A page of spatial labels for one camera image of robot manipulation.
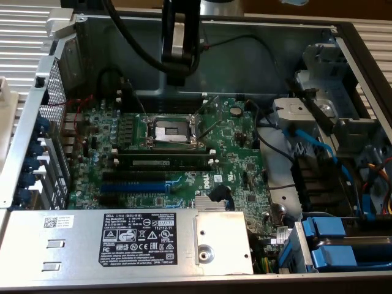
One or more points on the green RAM stick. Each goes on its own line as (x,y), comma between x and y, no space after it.
(183,159)

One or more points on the black-latch RAM slot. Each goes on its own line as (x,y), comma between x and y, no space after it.
(168,110)
(165,150)
(168,101)

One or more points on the grey metal PC case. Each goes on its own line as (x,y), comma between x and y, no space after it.
(245,70)

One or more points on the metal CPU socket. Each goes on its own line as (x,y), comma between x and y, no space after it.
(194,128)

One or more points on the round coin cell battery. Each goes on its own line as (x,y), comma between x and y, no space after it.
(235,110)

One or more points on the thin metal locking lever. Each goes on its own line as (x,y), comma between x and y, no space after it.
(171,142)

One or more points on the green motherboard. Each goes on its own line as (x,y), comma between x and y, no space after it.
(232,153)

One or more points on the black thumb screw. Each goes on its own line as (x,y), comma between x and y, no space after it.
(40,82)

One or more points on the metal port connector block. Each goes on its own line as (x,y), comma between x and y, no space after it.
(72,134)

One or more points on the long black expansion slot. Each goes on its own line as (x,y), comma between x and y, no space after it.
(131,176)

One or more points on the blue expansion slot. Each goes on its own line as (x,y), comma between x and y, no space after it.
(131,186)

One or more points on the blue card retention clip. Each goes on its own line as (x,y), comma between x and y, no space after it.
(32,163)
(41,125)
(16,208)
(27,180)
(36,149)
(23,196)

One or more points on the black metal strut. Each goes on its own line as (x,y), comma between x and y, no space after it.
(318,112)

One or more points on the silver finned chipset heatsink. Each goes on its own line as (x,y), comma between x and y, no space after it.
(202,204)

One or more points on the short black expansion slot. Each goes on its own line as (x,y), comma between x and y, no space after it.
(108,200)

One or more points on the grey metal drive cage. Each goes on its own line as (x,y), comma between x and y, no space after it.
(352,128)

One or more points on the silver power supply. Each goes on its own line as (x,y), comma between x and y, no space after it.
(76,245)

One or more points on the blue drive caddy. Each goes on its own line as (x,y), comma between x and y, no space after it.
(327,227)
(337,257)

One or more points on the grey metal latch bracket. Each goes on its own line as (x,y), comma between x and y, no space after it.
(294,113)

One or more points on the black plastic drive bracket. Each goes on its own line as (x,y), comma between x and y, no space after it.
(318,180)

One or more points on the blue plastic rail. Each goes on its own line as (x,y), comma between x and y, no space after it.
(284,257)

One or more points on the silver disk bay frame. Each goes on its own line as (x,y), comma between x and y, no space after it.
(301,248)

